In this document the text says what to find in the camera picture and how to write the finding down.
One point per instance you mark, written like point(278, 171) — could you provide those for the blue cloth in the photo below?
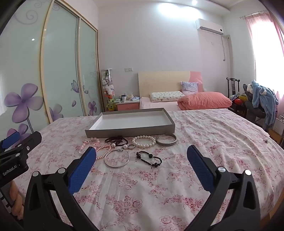
point(134, 98)

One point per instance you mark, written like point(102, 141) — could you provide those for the air conditioner pipe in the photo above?
point(224, 48)

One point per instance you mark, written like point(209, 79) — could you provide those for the colourful toys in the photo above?
point(238, 100)

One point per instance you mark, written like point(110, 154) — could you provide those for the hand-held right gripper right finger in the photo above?
point(199, 168)

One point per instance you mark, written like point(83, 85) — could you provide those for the wall switch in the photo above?
point(129, 69)

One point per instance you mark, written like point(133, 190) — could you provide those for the plush toy display tube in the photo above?
point(108, 86)

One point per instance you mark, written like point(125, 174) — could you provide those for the cream printed pillow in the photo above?
point(166, 96)

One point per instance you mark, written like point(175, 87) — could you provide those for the beige pink headboard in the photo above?
point(159, 83)

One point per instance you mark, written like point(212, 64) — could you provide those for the yellow plush toy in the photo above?
point(111, 106)

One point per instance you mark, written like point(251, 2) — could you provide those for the floral sliding door wardrobe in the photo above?
point(60, 66)

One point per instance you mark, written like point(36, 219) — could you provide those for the dark wooden chair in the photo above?
point(233, 85)

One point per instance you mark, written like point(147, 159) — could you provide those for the white air conditioner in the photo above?
point(209, 26)

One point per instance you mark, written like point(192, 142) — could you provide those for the pink curtain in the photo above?
point(261, 44)

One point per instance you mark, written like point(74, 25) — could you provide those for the folded pink quilt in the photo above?
point(204, 100)

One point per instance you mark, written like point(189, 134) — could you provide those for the small purple pillow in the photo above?
point(189, 87)

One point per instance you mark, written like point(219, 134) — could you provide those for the person's left hand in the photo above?
point(17, 200)

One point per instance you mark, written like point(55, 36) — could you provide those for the pink nightstand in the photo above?
point(127, 106)

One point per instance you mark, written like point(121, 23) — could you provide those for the wide silver bangle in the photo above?
point(165, 144)

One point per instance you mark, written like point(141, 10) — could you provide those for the grey cardboard tray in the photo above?
point(133, 121)

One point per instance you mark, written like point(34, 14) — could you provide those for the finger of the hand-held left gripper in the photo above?
point(31, 140)
point(8, 139)

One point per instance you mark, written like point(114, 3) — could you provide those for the pink floral bedsheet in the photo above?
point(155, 195)

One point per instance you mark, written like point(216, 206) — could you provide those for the pink bed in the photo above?
point(155, 104)

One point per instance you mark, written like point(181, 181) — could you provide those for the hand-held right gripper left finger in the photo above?
point(84, 168)

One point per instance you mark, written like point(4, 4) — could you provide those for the thin silver bangle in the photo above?
point(106, 162)

